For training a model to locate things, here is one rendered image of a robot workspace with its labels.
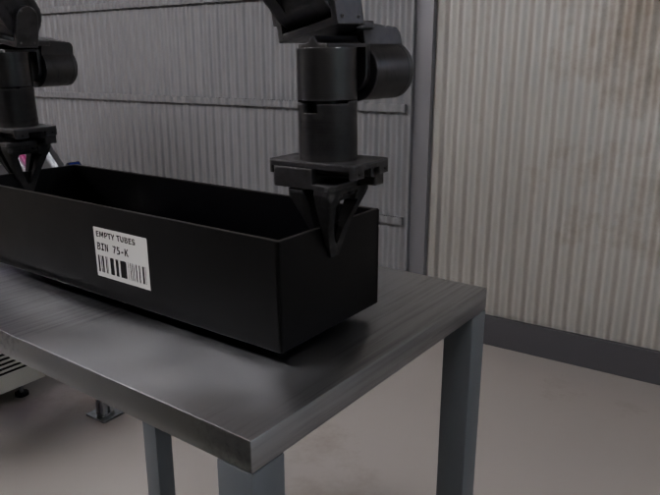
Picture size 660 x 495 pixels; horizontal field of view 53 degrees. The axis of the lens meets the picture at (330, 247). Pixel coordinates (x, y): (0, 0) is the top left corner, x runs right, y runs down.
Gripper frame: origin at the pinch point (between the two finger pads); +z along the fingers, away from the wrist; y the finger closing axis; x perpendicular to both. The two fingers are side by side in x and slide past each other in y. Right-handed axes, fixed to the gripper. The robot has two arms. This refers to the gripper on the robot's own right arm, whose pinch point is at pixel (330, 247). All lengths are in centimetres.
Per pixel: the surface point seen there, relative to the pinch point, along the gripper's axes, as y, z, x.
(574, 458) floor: 3, 93, -120
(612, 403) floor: 2, 93, -159
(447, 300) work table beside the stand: -4.7, 10.5, -18.0
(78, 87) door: 294, -4, -169
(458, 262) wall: 69, 62, -181
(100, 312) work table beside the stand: 26.3, 9.7, 9.8
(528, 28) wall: 47, -26, -184
